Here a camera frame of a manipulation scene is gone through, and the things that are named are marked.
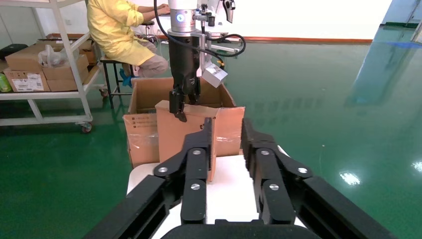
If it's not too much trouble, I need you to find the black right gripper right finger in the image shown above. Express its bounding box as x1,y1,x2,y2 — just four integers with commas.
241,119,396,239

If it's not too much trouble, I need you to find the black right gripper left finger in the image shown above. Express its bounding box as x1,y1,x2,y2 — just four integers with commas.
82,117,215,239

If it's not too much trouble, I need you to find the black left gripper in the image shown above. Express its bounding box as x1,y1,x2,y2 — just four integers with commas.
168,34,202,123

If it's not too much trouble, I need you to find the small cardboard box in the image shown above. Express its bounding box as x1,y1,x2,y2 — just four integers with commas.
155,100,220,183

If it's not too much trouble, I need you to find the large cardboard box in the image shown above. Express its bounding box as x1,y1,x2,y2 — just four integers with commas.
122,76,246,169

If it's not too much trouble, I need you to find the open flat cardboard box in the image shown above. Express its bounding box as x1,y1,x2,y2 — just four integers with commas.
35,33,98,66

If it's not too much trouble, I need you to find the medium plain cardboard box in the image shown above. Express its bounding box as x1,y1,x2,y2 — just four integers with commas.
42,54,90,92

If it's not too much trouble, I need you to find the cardboard box with white label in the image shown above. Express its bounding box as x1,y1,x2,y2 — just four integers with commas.
3,67,51,93

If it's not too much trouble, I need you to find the wide plain cardboard box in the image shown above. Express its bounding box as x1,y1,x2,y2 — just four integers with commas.
4,42,90,74

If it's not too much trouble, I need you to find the blue shoe cover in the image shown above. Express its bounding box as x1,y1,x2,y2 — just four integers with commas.
118,68,133,89

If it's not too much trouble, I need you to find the black stool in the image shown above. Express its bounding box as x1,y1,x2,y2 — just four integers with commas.
100,55,136,110

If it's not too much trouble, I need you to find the person in yellow coat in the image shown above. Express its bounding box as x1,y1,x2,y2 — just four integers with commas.
86,0,172,79

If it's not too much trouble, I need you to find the white shelf cart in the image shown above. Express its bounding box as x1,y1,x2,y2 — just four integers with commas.
0,0,110,134

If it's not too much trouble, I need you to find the clear plastic bag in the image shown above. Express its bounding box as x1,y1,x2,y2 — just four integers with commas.
38,44,71,69

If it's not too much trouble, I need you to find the black case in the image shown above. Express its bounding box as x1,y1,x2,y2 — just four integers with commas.
0,43,29,61

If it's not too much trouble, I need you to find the green bottle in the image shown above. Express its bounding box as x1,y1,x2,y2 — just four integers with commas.
0,73,12,93

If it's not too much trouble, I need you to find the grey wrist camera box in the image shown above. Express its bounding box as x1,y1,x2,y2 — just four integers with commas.
197,33,229,89

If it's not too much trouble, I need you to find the thick black cable loop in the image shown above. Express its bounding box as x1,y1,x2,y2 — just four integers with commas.
204,33,247,58

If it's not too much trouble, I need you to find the black cable with yellow tag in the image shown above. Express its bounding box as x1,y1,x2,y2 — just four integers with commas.
153,0,226,68

